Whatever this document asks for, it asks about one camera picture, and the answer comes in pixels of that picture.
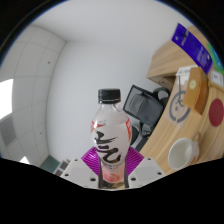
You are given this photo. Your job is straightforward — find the orange-brown small box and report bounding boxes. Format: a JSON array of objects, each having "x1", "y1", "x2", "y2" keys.
[{"x1": 182, "y1": 66, "x2": 210, "y2": 115}]

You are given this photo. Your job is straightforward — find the wooden side desk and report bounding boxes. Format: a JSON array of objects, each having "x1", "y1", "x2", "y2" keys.
[{"x1": 146, "y1": 24, "x2": 214, "y2": 88}]

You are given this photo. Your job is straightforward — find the black mesh office chair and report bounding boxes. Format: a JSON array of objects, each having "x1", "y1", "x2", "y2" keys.
[{"x1": 122, "y1": 84, "x2": 171, "y2": 151}]

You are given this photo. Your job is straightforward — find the white mug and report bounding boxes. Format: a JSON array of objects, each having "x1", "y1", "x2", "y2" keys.
[{"x1": 167, "y1": 133, "x2": 203, "y2": 172}]

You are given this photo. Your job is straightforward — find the flat round red coaster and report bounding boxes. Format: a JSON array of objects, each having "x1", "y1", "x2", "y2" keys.
[{"x1": 208, "y1": 98, "x2": 224, "y2": 128}]

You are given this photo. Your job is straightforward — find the green packet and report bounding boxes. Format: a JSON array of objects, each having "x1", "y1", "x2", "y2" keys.
[{"x1": 205, "y1": 42, "x2": 224, "y2": 72}]

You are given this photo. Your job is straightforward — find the small white card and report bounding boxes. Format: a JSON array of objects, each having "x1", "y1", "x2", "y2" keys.
[{"x1": 209, "y1": 70, "x2": 224, "y2": 87}]

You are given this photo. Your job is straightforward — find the ceiling light panel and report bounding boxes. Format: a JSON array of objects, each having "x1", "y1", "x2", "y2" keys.
[
  {"x1": 19, "y1": 155, "x2": 30, "y2": 165},
  {"x1": 0, "y1": 78, "x2": 15, "y2": 120}
]

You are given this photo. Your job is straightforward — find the pink drink bottle black cap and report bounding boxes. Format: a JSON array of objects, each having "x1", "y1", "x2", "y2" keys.
[{"x1": 89, "y1": 88, "x2": 133, "y2": 189}]

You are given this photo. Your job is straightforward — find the purple box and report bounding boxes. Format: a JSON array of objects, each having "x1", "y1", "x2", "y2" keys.
[{"x1": 171, "y1": 22, "x2": 214, "y2": 75}]

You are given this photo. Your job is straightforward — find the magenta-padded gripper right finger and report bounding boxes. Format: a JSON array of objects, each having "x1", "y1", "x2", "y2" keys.
[{"x1": 123, "y1": 147, "x2": 167, "y2": 189}]

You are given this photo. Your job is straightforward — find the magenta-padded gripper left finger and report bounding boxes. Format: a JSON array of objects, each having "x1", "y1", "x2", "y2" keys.
[{"x1": 61, "y1": 147, "x2": 102, "y2": 189}]

